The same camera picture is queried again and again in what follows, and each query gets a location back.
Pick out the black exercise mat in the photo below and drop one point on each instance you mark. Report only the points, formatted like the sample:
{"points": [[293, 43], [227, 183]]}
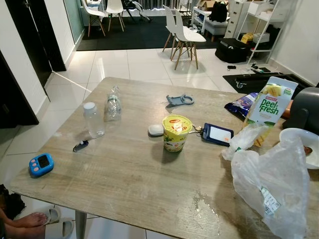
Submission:
{"points": [[259, 79]]}

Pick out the low white bench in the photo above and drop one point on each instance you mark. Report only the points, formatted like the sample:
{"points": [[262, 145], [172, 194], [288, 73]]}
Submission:
{"points": [[214, 29]]}

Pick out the blue device with white screen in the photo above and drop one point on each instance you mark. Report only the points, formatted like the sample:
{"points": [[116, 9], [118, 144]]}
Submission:
{"points": [[218, 134]]}

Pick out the blue snack bag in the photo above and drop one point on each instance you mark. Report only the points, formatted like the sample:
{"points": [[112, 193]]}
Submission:
{"points": [[241, 104]]}

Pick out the metal keys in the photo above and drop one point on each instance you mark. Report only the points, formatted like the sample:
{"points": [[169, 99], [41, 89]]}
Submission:
{"points": [[198, 130]]}

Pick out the crumpled clear water bottle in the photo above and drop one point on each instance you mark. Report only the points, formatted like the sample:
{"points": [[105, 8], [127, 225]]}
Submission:
{"points": [[113, 107]]}

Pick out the beige slide sandal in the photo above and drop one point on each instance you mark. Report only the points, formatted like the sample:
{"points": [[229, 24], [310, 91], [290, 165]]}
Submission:
{"points": [[65, 229], [54, 214]]}

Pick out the black backpack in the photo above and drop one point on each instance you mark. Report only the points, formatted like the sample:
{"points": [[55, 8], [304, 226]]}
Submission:
{"points": [[218, 12]]}

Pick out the white metal shelf rack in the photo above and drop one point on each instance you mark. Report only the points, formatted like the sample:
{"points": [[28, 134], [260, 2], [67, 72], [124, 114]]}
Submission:
{"points": [[259, 16]]}

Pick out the brown food piece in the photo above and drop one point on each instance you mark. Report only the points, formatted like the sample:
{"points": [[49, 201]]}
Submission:
{"points": [[308, 150]]}

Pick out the small black key fob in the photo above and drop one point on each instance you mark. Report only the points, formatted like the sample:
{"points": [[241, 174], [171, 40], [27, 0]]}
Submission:
{"points": [[80, 146]]}

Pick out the frosted teal glass panel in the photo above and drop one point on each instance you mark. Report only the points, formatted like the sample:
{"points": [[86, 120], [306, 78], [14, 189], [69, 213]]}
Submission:
{"points": [[75, 20]]}

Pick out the yellow cup noodles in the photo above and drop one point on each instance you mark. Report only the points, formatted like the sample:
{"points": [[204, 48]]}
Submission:
{"points": [[177, 134]]}

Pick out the black round-back chair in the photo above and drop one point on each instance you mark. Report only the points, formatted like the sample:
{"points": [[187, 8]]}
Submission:
{"points": [[305, 109]]}

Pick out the black door panel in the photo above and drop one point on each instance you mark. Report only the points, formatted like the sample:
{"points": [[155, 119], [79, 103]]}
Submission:
{"points": [[12, 94], [35, 35]]}

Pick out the small yellow box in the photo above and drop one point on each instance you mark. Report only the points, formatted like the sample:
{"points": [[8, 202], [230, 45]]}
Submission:
{"points": [[246, 38]]}

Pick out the clear bottle with white cap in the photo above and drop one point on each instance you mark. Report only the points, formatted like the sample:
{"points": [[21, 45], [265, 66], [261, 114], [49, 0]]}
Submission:
{"points": [[93, 124]]}

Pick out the person black shorts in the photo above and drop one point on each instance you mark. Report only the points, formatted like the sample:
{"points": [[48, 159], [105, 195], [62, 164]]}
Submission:
{"points": [[11, 201]]}

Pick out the black area rug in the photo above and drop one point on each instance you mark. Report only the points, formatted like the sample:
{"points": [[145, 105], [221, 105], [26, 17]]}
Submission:
{"points": [[134, 35]]}

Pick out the Peel Fresh juice carton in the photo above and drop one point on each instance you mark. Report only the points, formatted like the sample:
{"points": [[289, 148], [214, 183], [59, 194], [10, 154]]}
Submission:
{"points": [[269, 107]]}

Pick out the white drawer cabinet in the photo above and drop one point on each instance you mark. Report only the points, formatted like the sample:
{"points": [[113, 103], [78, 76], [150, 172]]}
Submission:
{"points": [[237, 17]]}

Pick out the blue digital timer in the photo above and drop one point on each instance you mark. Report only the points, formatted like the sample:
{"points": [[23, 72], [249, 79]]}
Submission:
{"points": [[41, 164]]}

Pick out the grey-blue bottle opener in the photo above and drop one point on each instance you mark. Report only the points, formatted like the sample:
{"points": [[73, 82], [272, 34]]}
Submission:
{"points": [[179, 101]]}

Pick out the light wooden dining table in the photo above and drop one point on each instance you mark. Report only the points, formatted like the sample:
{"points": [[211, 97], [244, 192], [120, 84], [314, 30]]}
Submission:
{"points": [[139, 174]]}

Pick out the white bowl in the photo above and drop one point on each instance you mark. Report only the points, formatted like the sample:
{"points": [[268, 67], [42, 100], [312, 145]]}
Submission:
{"points": [[310, 138]]}

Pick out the white earbuds case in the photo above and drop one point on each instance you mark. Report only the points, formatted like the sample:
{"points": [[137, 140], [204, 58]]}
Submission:
{"points": [[156, 130]]}

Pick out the clear plastic bag with label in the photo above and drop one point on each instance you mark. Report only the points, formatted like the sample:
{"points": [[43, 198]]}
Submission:
{"points": [[274, 189]]}

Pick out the black duffel bag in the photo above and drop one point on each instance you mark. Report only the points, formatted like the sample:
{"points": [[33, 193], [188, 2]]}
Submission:
{"points": [[233, 51]]}

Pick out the white chair with wooden legs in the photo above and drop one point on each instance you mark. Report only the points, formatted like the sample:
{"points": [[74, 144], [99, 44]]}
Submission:
{"points": [[114, 7], [187, 36], [92, 11], [168, 20]]}

